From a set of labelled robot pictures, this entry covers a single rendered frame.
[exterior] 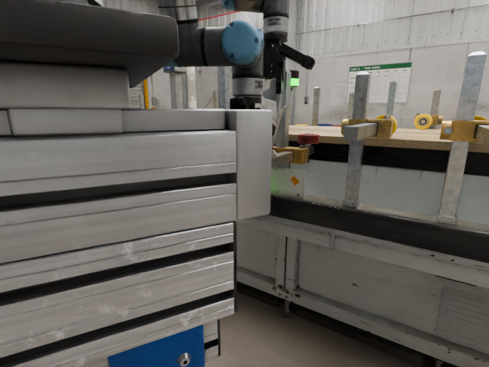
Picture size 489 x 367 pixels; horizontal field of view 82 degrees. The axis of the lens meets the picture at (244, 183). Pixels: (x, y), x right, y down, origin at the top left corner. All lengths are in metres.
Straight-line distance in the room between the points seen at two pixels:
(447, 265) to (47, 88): 0.98
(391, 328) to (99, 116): 1.31
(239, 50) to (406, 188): 0.78
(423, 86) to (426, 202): 7.04
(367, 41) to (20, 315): 8.37
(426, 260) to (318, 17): 8.30
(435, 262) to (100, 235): 0.92
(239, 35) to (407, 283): 1.07
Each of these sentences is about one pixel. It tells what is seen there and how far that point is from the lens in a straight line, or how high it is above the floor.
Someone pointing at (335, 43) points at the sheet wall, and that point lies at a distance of 8.65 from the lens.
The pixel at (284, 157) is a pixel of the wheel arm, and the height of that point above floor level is 0.85.
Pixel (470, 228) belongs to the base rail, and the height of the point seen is 0.70.
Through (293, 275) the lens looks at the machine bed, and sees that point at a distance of 1.41.
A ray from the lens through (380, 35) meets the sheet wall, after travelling 8.40.
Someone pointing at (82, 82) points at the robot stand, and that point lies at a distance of 0.20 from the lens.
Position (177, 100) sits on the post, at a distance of 1.29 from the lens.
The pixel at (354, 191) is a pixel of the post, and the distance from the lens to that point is 0.94.
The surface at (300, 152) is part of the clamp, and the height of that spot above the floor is 0.86.
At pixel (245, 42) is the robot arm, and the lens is 0.59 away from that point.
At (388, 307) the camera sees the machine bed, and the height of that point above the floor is 0.22.
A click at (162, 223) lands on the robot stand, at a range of 0.22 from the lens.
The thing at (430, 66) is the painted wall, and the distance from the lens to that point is 8.15.
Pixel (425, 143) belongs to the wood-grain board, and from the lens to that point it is 1.10.
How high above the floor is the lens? 0.99
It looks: 14 degrees down
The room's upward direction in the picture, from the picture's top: straight up
